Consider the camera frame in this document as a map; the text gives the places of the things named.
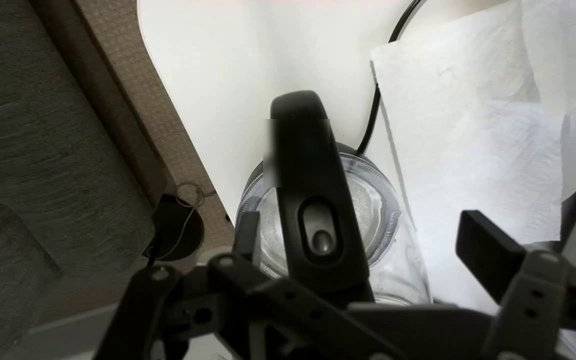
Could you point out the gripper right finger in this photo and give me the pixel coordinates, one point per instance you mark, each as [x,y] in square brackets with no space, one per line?
[533,295]

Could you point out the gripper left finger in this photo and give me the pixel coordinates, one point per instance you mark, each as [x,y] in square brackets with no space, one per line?
[273,300]

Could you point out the clear kettle lid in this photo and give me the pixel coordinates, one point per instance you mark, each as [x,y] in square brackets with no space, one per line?
[368,210]

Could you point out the clear electric kettle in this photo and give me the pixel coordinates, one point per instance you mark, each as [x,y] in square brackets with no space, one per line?
[313,165]

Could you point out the black round disc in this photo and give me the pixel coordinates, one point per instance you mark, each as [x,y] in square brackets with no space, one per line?
[175,230]

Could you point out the grey fabric sofa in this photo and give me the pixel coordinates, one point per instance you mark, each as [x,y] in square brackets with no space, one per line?
[38,150]

